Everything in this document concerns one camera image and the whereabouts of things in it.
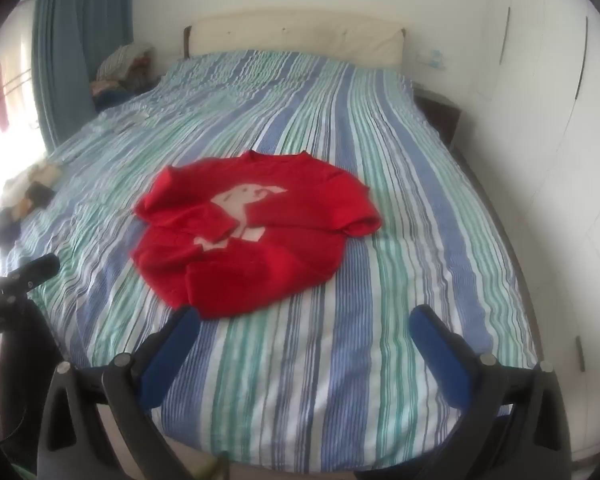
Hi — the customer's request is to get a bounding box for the pile of patterned clothes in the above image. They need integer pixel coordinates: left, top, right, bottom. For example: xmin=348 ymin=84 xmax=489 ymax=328
xmin=90 ymin=44 xmax=157 ymax=112

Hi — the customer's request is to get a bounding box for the dark wooden nightstand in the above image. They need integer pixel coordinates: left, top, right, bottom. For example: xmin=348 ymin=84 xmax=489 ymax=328
xmin=414 ymin=87 xmax=464 ymax=150

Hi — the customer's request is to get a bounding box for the bed with striped sheet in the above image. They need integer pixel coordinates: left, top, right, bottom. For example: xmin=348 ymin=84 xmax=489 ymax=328
xmin=5 ymin=50 xmax=542 ymax=472

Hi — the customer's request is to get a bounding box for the cream padded headboard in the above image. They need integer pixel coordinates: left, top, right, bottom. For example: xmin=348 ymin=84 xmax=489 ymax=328
xmin=184 ymin=9 xmax=407 ymax=69

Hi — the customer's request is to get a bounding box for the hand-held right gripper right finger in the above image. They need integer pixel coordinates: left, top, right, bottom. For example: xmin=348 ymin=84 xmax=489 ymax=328
xmin=409 ymin=304 xmax=576 ymax=480

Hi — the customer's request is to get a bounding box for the teal curtain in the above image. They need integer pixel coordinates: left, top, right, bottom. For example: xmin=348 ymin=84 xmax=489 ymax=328
xmin=32 ymin=0 xmax=134 ymax=150

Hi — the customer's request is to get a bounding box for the white wardrobe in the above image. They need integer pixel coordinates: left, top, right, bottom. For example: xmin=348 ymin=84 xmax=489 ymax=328
xmin=460 ymin=0 xmax=600 ymax=461

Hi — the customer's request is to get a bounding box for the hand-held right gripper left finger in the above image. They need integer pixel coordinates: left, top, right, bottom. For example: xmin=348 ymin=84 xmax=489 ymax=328
xmin=39 ymin=305 xmax=201 ymax=480

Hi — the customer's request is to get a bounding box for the beige and dark cloth pile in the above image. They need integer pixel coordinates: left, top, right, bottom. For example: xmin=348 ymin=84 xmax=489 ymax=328
xmin=0 ymin=159 xmax=64 ymax=250

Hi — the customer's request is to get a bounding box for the red sweater with white print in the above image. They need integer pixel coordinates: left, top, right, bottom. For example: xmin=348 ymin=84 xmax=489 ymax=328
xmin=130 ymin=150 xmax=384 ymax=321

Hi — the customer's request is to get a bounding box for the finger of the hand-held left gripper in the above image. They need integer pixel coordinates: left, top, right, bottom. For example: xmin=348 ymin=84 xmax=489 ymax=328
xmin=5 ymin=253 xmax=61 ymax=290

